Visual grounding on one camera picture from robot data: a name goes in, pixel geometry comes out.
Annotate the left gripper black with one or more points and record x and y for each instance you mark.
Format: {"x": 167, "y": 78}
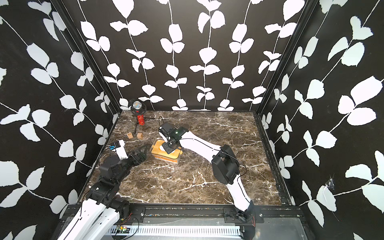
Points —
{"x": 141, "y": 157}

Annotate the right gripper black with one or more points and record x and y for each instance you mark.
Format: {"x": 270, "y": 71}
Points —
{"x": 165, "y": 146}

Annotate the bamboo tissue box lid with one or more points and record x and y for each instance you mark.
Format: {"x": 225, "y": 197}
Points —
{"x": 165, "y": 153}

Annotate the orange tissue paper pack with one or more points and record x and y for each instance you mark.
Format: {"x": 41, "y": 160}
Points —
{"x": 169, "y": 147}

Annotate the clear plastic tissue box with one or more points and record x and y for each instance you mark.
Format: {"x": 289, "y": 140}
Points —
{"x": 165, "y": 154}

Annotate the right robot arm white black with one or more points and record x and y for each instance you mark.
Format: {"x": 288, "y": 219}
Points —
{"x": 225, "y": 166}

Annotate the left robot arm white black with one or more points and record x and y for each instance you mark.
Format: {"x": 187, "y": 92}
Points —
{"x": 102, "y": 208}

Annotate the wooden number cube right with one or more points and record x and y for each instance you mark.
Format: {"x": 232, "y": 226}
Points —
{"x": 140, "y": 136}

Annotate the white perforated vent strip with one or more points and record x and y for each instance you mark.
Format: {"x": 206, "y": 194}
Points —
{"x": 177, "y": 231}

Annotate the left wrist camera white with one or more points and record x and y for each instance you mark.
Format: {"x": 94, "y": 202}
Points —
{"x": 118, "y": 147}

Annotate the black front mounting rail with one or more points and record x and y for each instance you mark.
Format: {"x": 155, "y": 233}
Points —
{"x": 256, "y": 215}

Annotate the small circuit board with wires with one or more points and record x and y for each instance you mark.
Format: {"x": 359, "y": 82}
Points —
{"x": 121, "y": 229}

